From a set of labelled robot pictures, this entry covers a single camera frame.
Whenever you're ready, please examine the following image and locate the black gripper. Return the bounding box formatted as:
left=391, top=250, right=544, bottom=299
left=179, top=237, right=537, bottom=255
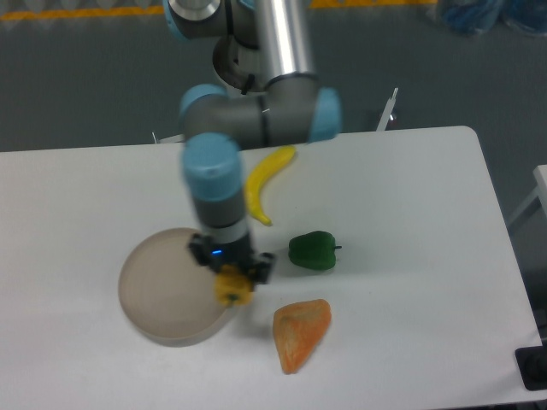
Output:
left=187, top=233, right=274, bottom=284

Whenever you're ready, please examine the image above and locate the yellow bell pepper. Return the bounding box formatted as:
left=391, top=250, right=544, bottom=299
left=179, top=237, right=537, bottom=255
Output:
left=214, top=265, right=254, bottom=307

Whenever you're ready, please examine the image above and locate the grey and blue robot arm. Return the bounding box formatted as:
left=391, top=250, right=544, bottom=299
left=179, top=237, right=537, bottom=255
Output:
left=163, top=1, right=342, bottom=285

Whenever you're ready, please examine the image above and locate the beige round plate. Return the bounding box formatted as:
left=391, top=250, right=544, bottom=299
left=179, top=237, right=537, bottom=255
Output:
left=118, top=227, right=238, bottom=347

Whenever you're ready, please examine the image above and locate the green bell pepper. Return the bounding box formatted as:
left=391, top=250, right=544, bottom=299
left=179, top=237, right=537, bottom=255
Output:
left=288, top=231, right=342, bottom=271

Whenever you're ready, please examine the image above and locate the yellow banana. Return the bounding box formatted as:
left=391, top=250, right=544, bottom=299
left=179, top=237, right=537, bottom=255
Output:
left=244, top=145, right=297, bottom=226

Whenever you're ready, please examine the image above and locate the orange triangular bread piece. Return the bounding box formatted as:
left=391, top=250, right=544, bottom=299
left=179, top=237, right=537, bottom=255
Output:
left=273, top=299, right=332, bottom=374

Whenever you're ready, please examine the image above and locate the black device at table edge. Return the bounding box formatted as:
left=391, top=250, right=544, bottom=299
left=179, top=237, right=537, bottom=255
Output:
left=515, top=346, right=547, bottom=391

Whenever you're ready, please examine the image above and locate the white furniture at right edge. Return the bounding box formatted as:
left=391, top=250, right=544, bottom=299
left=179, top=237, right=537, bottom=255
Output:
left=506, top=165, right=546, bottom=233

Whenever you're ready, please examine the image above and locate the blue plastic bag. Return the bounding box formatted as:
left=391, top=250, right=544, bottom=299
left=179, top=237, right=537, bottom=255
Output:
left=436, top=1, right=546, bottom=37

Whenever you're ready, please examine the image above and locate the white metal bracket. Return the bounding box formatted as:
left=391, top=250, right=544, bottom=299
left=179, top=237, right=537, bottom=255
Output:
left=376, top=87, right=398, bottom=132

